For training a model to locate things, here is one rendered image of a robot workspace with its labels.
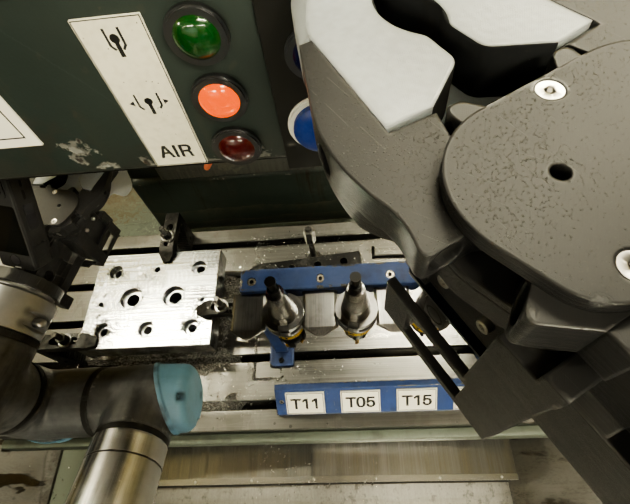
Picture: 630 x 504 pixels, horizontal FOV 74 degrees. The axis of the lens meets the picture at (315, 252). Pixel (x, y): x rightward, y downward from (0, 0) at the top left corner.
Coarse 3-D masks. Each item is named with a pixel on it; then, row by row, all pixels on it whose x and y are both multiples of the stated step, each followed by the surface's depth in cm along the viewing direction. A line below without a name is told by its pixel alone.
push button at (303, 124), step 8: (304, 112) 20; (296, 120) 21; (304, 120) 20; (296, 128) 21; (304, 128) 21; (312, 128) 21; (296, 136) 21; (304, 136) 21; (312, 136) 21; (304, 144) 22; (312, 144) 22
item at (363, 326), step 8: (368, 296) 62; (336, 304) 62; (376, 304) 62; (336, 312) 62; (376, 312) 61; (344, 320) 61; (368, 320) 61; (344, 328) 62; (360, 328) 60; (368, 328) 62
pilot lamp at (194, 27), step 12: (180, 24) 17; (192, 24) 16; (204, 24) 17; (180, 36) 17; (192, 36) 17; (204, 36) 17; (216, 36) 17; (180, 48) 17; (192, 48) 17; (204, 48) 17; (216, 48) 17
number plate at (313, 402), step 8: (288, 392) 83; (296, 392) 83; (304, 392) 82; (312, 392) 82; (320, 392) 82; (288, 400) 83; (296, 400) 83; (304, 400) 83; (312, 400) 83; (320, 400) 83; (288, 408) 84; (296, 408) 84; (304, 408) 84; (312, 408) 84; (320, 408) 83
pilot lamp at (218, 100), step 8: (208, 88) 19; (216, 88) 19; (224, 88) 19; (200, 96) 20; (208, 96) 19; (216, 96) 19; (224, 96) 19; (232, 96) 20; (200, 104) 20; (208, 104) 20; (216, 104) 20; (224, 104) 20; (232, 104) 20; (208, 112) 20; (216, 112) 20; (224, 112) 20; (232, 112) 20
